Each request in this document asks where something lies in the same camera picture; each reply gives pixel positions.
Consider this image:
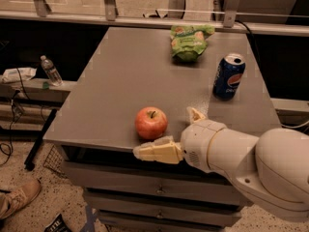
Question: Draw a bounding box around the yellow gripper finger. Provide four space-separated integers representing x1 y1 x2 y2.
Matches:
133 136 183 164
186 106 206 124

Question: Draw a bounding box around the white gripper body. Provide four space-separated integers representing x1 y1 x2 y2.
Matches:
181 119 226 173

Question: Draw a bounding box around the red apple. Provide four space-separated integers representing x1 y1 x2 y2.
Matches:
134 106 168 140

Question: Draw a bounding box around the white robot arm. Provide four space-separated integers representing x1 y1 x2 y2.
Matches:
133 107 309 222

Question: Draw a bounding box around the blue pepsi can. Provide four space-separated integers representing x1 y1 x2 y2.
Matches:
212 53 245 101

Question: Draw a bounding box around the green chip bag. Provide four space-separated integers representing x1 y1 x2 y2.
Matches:
170 25 214 62

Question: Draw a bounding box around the grey drawer cabinet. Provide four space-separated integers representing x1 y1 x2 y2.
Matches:
44 27 280 232

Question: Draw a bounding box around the black printed packet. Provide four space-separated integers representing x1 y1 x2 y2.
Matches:
44 214 72 232

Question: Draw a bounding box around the clear plastic water bottle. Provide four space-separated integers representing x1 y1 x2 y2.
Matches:
41 55 63 86

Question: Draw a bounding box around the black metal leg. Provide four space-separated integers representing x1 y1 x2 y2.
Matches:
24 108 57 171

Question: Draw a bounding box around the white crumpled cloth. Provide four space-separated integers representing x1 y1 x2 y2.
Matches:
2 67 37 83

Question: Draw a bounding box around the tan shoe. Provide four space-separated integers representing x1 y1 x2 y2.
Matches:
0 179 42 220

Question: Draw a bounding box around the wire mesh basket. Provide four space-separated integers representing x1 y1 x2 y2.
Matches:
43 146 67 179

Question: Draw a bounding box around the black cable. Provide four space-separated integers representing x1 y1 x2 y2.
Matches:
0 67 30 166

